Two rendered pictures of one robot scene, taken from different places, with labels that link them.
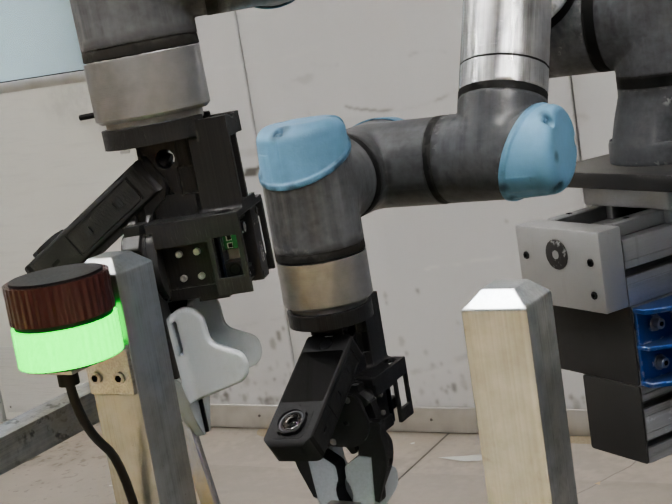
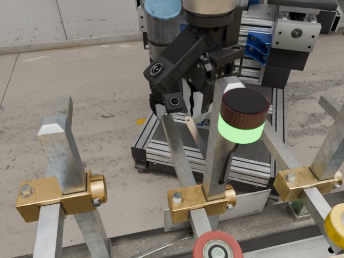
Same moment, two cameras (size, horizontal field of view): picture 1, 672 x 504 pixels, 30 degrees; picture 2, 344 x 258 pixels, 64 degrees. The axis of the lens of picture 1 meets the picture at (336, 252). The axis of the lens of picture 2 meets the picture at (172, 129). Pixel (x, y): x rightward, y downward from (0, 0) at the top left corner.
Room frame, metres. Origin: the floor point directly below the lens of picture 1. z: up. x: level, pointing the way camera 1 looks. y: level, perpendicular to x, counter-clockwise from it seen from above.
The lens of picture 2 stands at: (0.56, 0.42, 1.35)
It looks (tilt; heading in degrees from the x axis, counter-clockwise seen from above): 42 degrees down; 317
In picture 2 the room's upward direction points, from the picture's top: straight up
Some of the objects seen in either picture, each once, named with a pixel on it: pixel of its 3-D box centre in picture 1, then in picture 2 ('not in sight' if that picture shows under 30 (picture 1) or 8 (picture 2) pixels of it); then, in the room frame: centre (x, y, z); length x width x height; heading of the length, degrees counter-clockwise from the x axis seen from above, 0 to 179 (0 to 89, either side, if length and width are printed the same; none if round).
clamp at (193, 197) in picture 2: not in sight; (201, 202); (0.75, 0.15, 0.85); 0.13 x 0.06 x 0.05; 59
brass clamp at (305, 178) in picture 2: not in sight; (308, 181); (0.62, -0.06, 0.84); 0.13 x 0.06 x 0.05; 59
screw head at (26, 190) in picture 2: not in sight; (26, 189); (0.91, 0.41, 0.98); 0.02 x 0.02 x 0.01
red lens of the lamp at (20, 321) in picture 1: (59, 295); (243, 107); (0.70, 0.16, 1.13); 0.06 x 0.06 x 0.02
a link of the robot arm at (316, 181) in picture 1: (311, 187); (163, 15); (1.02, 0.01, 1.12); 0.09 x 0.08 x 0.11; 148
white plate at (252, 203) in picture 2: not in sight; (216, 210); (0.74, 0.10, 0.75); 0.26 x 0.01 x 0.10; 59
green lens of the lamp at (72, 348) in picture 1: (67, 338); (240, 122); (0.70, 0.16, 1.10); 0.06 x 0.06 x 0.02
